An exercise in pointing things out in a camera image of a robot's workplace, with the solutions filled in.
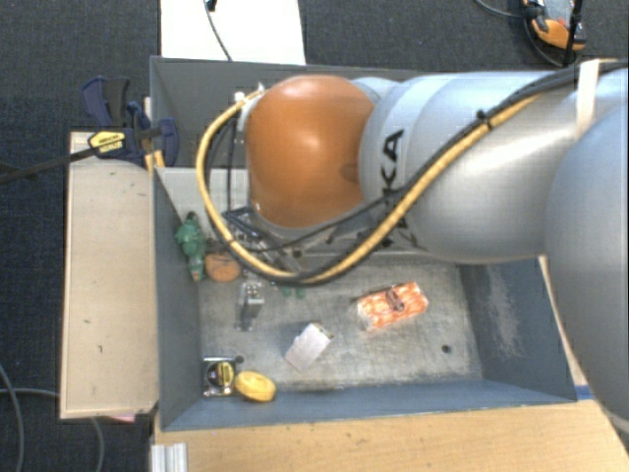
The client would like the silver grey flat block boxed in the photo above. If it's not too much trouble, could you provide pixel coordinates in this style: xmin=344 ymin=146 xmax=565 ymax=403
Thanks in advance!
xmin=284 ymin=322 xmax=336 ymax=374

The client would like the yellow round disc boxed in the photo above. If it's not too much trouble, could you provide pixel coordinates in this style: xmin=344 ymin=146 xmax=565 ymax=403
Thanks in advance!
xmin=233 ymin=370 xmax=278 ymax=404

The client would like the orange and white packet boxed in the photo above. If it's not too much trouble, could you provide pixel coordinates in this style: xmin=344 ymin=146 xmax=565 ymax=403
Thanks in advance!
xmin=355 ymin=281 xmax=430 ymax=332

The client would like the pale wood board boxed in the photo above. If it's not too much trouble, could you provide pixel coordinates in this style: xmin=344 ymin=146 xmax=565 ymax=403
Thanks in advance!
xmin=59 ymin=131 xmax=160 ymax=420

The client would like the grey metal bin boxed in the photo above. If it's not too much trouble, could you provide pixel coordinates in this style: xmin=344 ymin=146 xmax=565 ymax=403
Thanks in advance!
xmin=148 ymin=55 xmax=579 ymax=433

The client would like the green toy animal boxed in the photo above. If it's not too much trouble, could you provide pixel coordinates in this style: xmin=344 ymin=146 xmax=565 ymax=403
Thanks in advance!
xmin=174 ymin=211 xmax=208 ymax=282

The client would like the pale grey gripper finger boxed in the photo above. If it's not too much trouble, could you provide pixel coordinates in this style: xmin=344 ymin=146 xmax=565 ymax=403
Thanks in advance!
xmin=236 ymin=282 xmax=250 ymax=332
xmin=246 ymin=281 xmax=267 ymax=332

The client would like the orange ball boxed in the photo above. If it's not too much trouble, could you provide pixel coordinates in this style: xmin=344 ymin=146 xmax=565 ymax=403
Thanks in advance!
xmin=203 ymin=252 xmax=243 ymax=283

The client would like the black and yellow tape measure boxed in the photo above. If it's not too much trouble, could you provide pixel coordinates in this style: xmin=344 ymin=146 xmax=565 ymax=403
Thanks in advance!
xmin=201 ymin=356 xmax=237 ymax=398

